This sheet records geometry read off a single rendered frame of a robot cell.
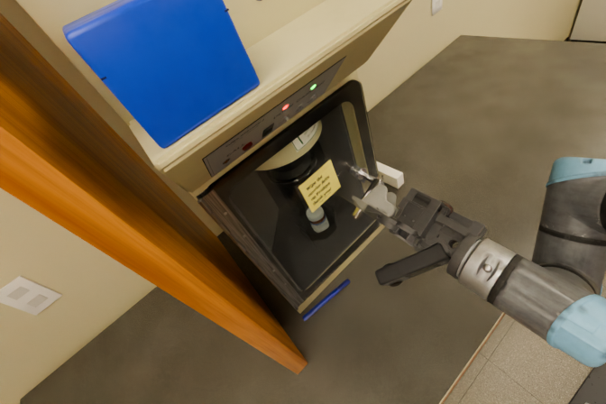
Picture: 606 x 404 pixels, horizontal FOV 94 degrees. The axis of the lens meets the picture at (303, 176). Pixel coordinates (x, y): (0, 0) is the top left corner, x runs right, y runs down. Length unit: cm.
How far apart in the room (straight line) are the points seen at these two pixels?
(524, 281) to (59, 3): 54
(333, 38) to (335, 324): 59
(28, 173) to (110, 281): 78
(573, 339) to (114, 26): 50
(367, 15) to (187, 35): 18
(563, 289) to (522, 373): 125
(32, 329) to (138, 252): 79
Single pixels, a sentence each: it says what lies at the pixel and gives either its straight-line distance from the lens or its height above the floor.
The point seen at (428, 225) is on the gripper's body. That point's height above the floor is 121.
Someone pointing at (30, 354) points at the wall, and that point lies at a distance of 115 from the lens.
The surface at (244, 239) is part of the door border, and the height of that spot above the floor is 127.
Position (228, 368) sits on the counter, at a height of 94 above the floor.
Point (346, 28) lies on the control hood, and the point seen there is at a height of 151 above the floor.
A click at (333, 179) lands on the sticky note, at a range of 52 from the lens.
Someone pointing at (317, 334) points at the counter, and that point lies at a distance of 72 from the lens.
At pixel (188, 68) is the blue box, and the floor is 155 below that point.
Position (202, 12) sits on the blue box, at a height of 158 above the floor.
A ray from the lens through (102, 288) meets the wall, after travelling 103.
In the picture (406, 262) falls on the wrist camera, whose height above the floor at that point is 118.
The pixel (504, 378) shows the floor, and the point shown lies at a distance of 167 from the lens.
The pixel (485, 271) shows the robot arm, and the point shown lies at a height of 121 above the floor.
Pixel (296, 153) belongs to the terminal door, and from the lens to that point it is 44.
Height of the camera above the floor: 161
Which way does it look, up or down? 42 degrees down
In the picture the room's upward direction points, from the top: 25 degrees counter-clockwise
